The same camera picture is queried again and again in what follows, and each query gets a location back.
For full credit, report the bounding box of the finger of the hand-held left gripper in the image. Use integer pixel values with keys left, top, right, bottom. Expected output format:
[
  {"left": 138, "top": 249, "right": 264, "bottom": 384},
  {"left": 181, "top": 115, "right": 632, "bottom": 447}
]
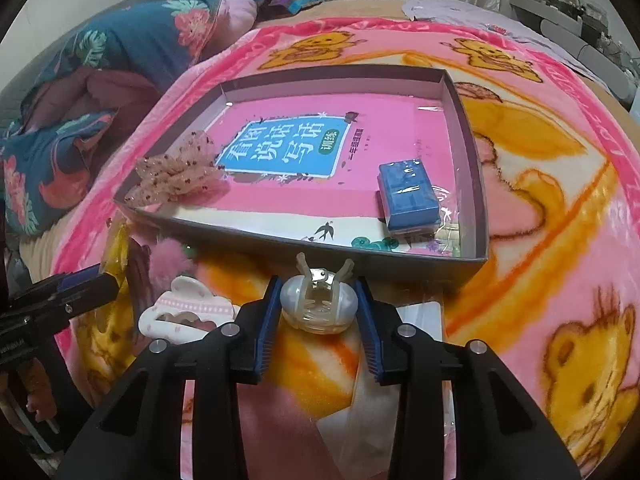
[
  {"left": 10, "top": 266, "right": 108, "bottom": 311},
  {"left": 50, "top": 275, "right": 122, "bottom": 318}
]

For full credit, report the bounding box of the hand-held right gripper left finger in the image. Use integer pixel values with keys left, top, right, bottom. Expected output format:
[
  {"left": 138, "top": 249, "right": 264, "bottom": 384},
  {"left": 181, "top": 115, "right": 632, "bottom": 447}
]
[{"left": 55, "top": 275, "right": 283, "bottom": 480}]

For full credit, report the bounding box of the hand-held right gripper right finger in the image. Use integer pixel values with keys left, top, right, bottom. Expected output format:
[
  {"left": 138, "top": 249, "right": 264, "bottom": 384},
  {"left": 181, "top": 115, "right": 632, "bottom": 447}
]
[{"left": 352, "top": 276, "right": 583, "bottom": 480}]

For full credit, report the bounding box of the bag of yellow hair ties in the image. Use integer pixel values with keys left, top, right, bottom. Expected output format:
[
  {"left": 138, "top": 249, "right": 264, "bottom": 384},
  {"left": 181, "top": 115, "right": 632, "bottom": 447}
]
[{"left": 97, "top": 220, "right": 133, "bottom": 286}]

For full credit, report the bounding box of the pearl white hair claw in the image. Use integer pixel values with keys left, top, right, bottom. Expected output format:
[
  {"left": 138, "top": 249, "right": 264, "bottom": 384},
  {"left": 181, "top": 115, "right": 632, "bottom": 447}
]
[{"left": 279, "top": 252, "right": 362, "bottom": 335}]

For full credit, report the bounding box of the mauve hair claw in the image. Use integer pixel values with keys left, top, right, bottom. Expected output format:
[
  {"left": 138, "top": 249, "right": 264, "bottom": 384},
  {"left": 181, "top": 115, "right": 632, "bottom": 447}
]
[{"left": 125, "top": 240, "right": 157, "bottom": 306}]

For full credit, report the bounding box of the clear earring bag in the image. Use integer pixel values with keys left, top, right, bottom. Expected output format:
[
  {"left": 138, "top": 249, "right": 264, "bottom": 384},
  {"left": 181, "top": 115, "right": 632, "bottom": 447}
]
[{"left": 315, "top": 300, "right": 456, "bottom": 441}]

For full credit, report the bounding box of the white cloud-shaped hair claw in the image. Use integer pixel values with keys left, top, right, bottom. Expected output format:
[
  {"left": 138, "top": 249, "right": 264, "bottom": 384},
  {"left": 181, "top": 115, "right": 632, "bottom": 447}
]
[{"left": 137, "top": 276, "right": 241, "bottom": 346}]

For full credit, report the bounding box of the pink fluffy pompom hair tie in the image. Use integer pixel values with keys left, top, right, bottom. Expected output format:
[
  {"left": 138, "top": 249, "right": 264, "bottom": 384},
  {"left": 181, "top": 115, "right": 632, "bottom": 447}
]
[{"left": 150, "top": 240, "right": 193, "bottom": 286}]

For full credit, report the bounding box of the grey cardboard box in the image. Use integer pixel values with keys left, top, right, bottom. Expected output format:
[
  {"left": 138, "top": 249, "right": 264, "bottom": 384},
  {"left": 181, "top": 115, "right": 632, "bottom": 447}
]
[{"left": 111, "top": 63, "right": 490, "bottom": 291}]

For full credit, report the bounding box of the small blue box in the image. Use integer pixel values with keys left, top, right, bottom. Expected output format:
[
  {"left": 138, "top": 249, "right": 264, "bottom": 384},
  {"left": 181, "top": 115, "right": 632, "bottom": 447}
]
[{"left": 376, "top": 157, "right": 442, "bottom": 235}]

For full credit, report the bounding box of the pink bear blanket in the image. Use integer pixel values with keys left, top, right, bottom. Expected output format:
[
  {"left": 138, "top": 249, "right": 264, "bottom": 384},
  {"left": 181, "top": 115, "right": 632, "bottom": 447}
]
[{"left": 50, "top": 15, "right": 640, "bottom": 480}]

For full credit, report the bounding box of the pink book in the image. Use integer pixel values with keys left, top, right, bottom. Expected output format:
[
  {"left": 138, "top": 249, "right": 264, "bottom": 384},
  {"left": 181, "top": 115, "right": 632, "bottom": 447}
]
[{"left": 170, "top": 91, "right": 463, "bottom": 256}]

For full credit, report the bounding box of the blue floral quilt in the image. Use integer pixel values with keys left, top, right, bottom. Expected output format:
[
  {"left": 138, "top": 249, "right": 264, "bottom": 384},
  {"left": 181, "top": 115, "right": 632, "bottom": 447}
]
[{"left": 0, "top": 0, "right": 261, "bottom": 241}]

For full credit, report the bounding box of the purple striped pillow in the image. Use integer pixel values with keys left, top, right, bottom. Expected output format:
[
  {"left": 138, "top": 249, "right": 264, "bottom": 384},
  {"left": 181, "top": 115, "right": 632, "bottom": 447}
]
[{"left": 257, "top": 0, "right": 326, "bottom": 23}]

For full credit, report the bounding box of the grey wall shelf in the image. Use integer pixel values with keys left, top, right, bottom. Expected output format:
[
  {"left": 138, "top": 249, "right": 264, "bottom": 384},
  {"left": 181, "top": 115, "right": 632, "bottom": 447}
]
[{"left": 510, "top": 0, "right": 640, "bottom": 106}]

